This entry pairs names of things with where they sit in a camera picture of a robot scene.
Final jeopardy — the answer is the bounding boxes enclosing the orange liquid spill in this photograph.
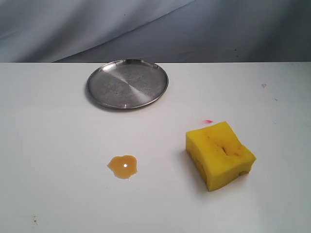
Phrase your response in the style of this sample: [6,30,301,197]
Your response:
[107,155,138,179]

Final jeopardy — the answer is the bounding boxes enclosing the yellow sponge block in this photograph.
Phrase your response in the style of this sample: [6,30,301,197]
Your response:
[186,121,256,191]

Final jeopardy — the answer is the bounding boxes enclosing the grey backdrop cloth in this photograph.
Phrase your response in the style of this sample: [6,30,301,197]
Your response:
[0,0,311,63]

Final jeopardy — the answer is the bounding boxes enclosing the round steel plate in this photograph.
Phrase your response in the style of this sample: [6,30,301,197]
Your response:
[86,59,169,110]

